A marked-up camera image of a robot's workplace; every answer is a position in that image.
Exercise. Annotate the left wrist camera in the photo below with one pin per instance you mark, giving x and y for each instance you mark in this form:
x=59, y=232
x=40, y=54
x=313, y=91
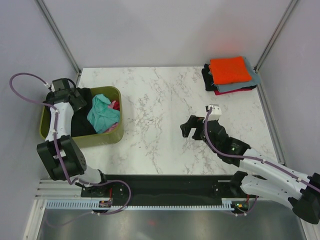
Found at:
x=63, y=84

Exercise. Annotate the olive green plastic bin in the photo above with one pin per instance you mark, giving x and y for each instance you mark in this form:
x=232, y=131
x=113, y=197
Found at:
x=111, y=137

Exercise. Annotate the teal t shirt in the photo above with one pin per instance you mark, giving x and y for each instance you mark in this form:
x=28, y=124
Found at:
x=98, y=113

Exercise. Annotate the folded crimson t shirt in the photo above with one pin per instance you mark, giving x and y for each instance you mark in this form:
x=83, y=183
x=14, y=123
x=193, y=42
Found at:
x=217, y=93

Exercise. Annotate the red garment in bin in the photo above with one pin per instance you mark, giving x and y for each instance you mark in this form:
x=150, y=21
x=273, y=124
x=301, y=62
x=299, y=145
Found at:
x=115, y=105

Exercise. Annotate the white slotted cable duct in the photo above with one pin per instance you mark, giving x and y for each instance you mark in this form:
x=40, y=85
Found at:
x=99, y=205

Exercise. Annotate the right aluminium frame post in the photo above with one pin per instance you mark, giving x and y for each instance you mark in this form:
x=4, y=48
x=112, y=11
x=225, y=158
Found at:
x=276, y=33

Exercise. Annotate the folded orange t shirt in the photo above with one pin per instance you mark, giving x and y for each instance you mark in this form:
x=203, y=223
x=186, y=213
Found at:
x=227, y=71

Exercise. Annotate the left aluminium frame post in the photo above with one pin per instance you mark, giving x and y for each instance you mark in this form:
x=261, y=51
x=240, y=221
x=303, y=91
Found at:
x=58, y=35

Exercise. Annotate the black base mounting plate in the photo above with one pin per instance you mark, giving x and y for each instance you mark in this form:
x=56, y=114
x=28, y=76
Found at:
x=172, y=190

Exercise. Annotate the folded grey t shirt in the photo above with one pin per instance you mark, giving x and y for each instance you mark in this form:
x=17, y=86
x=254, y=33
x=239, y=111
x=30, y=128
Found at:
x=255, y=80

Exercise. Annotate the folded black t shirt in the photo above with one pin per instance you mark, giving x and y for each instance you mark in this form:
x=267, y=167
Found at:
x=208, y=79

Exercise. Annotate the aluminium frame post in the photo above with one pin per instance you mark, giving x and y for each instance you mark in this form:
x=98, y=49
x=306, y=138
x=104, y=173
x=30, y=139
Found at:
x=276, y=33
x=58, y=35

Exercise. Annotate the pink t shirt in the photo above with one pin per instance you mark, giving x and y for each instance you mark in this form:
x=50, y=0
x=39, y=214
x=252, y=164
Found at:
x=112, y=119

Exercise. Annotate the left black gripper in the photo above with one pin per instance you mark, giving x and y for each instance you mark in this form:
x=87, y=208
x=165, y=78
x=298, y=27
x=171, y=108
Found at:
x=81, y=102

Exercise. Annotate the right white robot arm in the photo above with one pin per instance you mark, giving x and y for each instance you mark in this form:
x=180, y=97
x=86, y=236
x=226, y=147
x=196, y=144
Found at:
x=297, y=191

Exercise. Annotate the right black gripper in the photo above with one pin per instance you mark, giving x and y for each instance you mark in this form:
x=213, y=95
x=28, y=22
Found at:
x=186, y=127

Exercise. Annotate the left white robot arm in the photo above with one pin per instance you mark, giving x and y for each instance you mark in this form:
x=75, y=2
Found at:
x=59, y=153

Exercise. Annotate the black t shirt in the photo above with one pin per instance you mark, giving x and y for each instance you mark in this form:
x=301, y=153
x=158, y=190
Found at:
x=208, y=79
x=80, y=126

